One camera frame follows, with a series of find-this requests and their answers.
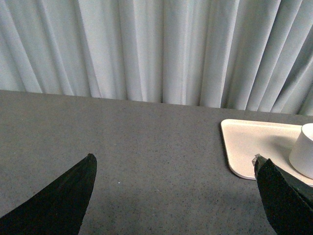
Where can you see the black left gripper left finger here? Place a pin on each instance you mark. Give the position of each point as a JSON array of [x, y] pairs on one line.
[[59, 208]]

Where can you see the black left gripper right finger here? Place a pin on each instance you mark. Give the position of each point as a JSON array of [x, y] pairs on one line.
[[287, 201]]

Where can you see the white smiley mug black handle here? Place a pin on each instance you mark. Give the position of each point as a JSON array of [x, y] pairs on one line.
[[301, 156]]

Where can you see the beige rectangular plastic tray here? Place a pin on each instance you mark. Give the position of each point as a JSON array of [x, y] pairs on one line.
[[244, 139]]

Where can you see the pale grey curtain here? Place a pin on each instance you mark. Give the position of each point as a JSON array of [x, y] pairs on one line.
[[252, 55]]

